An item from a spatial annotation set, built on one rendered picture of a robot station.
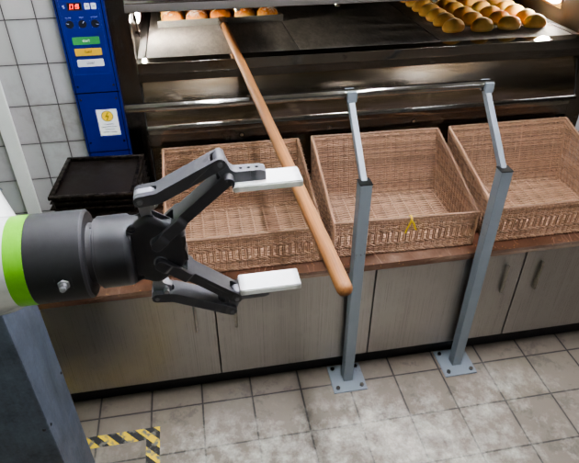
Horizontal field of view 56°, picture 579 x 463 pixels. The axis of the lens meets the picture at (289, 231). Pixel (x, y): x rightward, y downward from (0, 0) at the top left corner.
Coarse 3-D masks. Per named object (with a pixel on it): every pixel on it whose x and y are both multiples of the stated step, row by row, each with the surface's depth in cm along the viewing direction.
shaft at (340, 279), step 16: (224, 32) 221; (240, 64) 188; (256, 96) 164; (272, 128) 147; (272, 144) 143; (288, 160) 132; (304, 192) 120; (304, 208) 116; (320, 224) 110; (320, 240) 106; (336, 256) 102; (336, 272) 98; (336, 288) 96; (352, 288) 96
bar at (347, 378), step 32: (288, 96) 174; (320, 96) 176; (352, 96) 177; (352, 128) 178; (352, 256) 191; (480, 256) 199; (480, 288) 209; (352, 320) 206; (352, 352) 217; (448, 352) 239; (352, 384) 225
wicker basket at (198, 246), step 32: (192, 160) 217; (224, 192) 224; (256, 192) 226; (288, 192) 229; (192, 224) 218; (256, 224) 217; (288, 224) 217; (192, 256) 201; (224, 256) 201; (256, 256) 194; (288, 256) 196; (320, 256) 199
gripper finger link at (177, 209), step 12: (204, 180) 55; (216, 180) 53; (228, 180) 52; (192, 192) 55; (204, 192) 54; (216, 192) 53; (180, 204) 56; (192, 204) 54; (204, 204) 54; (168, 216) 57; (180, 216) 54; (192, 216) 55; (168, 228) 54; (180, 228) 55; (156, 240) 55; (168, 240) 55
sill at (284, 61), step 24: (336, 48) 212; (360, 48) 212; (384, 48) 212; (408, 48) 212; (432, 48) 213; (456, 48) 215; (480, 48) 217; (504, 48) 218; (528, 48) 220; (552, 48) 222; (576, 48) 224; (144, 72) 199; (168, 72) 200
